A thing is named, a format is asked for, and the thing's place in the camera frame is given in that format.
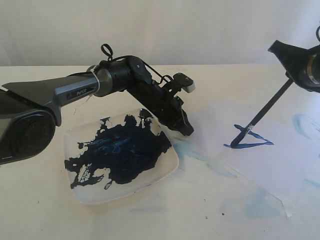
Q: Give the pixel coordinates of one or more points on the white paper sheet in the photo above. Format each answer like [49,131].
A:
[272,156]

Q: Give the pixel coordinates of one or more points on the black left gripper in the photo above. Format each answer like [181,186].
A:
[165,106]

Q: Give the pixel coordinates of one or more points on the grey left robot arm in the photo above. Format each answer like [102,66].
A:
[30,111]

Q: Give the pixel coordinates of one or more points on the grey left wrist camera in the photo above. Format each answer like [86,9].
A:
[182,81]

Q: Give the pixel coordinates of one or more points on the white square paint plate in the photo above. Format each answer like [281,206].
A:
[117,156]

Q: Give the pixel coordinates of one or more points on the black paintbrush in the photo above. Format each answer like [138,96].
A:
[235,142]

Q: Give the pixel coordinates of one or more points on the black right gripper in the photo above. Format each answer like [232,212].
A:
[301,65]

